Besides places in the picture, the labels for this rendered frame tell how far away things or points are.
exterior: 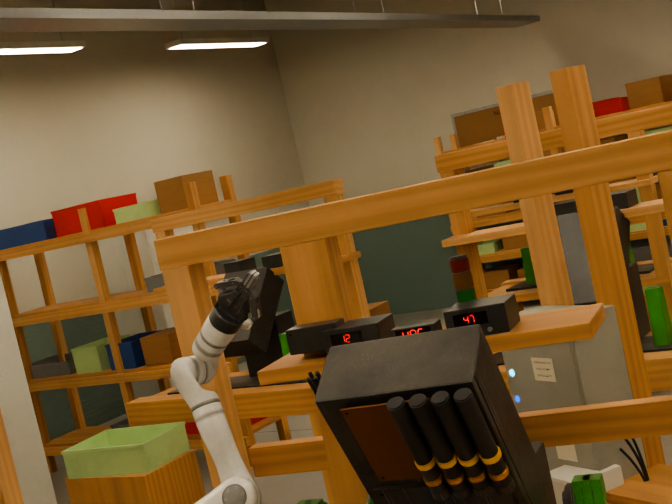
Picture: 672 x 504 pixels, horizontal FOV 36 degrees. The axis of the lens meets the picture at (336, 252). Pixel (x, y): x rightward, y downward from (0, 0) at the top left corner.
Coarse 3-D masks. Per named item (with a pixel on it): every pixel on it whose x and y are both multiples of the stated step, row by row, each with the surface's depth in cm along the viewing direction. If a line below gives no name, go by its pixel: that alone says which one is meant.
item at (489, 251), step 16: (544, 128) 1195; (656, 128) 1127; (480, 144) 1234; (480, 224) 1247; (640, 224) 1150; (496, 240) 1293; (512, 240) 1241; (480, 256) 1260; (496, 256) 1243; (512, 256) 1232; (496, 272) 1260; (512, 272) 1260; (496, 288) 1264
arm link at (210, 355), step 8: (200, 336) 236; (200, 344) 236; (200, 352) 237; (208, 352) 236; (216, 352) 237; (208, 360) 238; (216, 360) 240; (208, 368) 243; (216, 368) 243; (208, 376) 244
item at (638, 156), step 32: (544, 160) 257; (576, 160) 255; (608, 160) 252; (640, 160) 249; (384, 192) 274; (416, 192) 271; (448, 192) 268; (480, 192) 264; (512, 192) 262; (544, 192) 259; (256, 224) 289; (288, 224) 285; (320, 224) 282; (352, 224) 279; (384, 224) 275; (160, 256) 302; (192, 256) 298; (224, 256) 294
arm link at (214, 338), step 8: (208, 320) 234; (248, 320) 241; (208, 328) 234; (248, 328) 240; (208, 336) 234; (216, 336) 233; (224, 336) 233; (232, 336) 235; (208, 344) 235; (216, 344) 235; (224, 344) 236
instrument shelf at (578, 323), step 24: (552, 312) 272; (576, 312) 264; (600, 312) 263; (504, 336) 255; (528, 336) 253; (552, 336) 251; (576, 336) 249; (288, 360) 289; (312, 360) 280; (264, 384) 282
